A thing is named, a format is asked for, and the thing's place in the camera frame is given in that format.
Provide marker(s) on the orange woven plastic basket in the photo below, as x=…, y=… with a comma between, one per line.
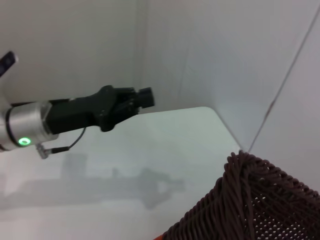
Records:
x=160, y=237

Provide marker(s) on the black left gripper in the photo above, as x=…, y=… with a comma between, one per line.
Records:
x=82, y=112

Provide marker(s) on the dark brown woven basket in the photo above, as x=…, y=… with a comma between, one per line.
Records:
x=250, y=205

